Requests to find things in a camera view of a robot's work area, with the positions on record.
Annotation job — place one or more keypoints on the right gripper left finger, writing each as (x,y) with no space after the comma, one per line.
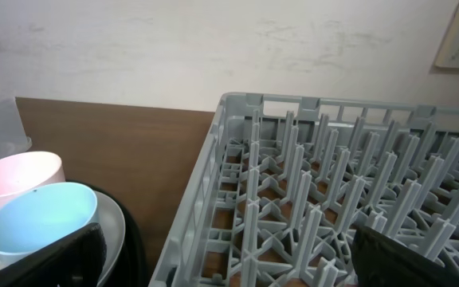
(74,260)

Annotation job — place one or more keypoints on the grey dishwasher rack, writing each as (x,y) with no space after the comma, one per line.
(283,182)

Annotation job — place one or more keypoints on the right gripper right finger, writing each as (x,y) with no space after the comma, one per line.
(380,261)

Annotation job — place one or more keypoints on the round black tray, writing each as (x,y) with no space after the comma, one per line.
(130,267)

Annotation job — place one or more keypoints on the pink cup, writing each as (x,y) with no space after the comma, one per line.
(28,170)

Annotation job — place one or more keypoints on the blue cup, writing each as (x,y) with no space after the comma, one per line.
(42,216)

